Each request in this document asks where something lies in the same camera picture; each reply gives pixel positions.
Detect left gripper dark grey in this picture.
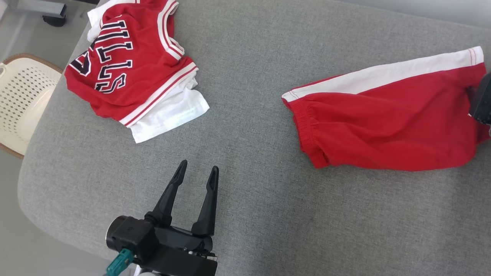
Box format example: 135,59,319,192
143,160,220,276

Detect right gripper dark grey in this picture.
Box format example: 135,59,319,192
468,71,491,125

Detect red shorts with white stripe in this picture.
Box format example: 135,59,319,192
281,46,491,172

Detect red white basketball jersey shirt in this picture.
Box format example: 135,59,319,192
64,0,211,144

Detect grey fabric sofa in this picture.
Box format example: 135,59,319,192
17,0,491,276

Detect cream perforated laundry basket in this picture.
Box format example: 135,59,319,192
0,53,64,159

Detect grey metal frame black foot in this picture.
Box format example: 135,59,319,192
15,0,68,28

